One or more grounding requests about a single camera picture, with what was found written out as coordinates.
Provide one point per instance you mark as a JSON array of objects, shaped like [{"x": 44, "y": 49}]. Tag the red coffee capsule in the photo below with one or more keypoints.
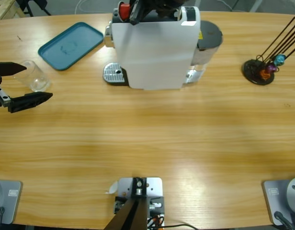
[{"x": 124, "y": 10}]

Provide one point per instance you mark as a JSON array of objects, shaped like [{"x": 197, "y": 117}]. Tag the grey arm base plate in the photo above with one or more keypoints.
[
  {"x": 272, "y": 201},
  {"x": 11, "y": 201}
]

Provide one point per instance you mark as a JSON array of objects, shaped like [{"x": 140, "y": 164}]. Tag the black stand legs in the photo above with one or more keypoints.
[{"x": 39, "y": 3}]

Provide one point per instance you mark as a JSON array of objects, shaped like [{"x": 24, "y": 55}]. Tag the orange coffee capsule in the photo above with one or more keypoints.
[{"x": 265, "y": 74}]

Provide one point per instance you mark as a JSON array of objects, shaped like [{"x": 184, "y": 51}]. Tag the blue coffee capsule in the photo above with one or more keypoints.
[{"x": 280, "y": 59}]

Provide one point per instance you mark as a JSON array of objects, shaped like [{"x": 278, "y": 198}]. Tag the white mount block dark post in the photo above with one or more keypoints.
[{"x": 152, "y": 187}]

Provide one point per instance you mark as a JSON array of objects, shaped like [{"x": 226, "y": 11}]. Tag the grey metal frame leg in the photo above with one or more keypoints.
[{"x": 256, "y": 4}]

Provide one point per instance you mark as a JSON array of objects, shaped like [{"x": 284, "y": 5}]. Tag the black capsule holder with rods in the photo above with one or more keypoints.
[{"x": 255, "y": 76}]

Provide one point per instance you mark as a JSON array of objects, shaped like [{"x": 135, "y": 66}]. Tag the white capsule coffee machine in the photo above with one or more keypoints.
[{"x": 150, "y": 52}]

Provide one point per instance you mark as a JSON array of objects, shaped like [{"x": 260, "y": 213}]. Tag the drip tray with metal grate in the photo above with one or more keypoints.
[{"x": 111, "y": 72}]

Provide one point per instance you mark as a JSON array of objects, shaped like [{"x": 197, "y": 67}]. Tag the white paper tag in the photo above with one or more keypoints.
[{"x": 112, "y": 188}]

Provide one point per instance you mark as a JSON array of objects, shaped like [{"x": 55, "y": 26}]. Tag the water tank with dark lid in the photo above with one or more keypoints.
[{"x": 209, "y": 33}]

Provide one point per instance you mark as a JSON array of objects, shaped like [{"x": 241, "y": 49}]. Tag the teal plastic tray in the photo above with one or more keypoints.
[{"x": 73, "y": 38}]

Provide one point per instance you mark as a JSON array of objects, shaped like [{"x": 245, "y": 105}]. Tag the clear glass cup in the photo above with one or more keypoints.
[{"x": 39, "y": 83}]

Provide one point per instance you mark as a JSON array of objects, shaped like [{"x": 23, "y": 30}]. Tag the purple coffee capsule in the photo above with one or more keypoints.
[{"x": 270, "y": 67}]

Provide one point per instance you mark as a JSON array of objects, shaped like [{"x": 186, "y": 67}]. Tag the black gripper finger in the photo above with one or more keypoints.
[
  {"x": 11, "y": 69},
  {"x": 138, "y": 10},
  {"x": 30, "y": 101}
]

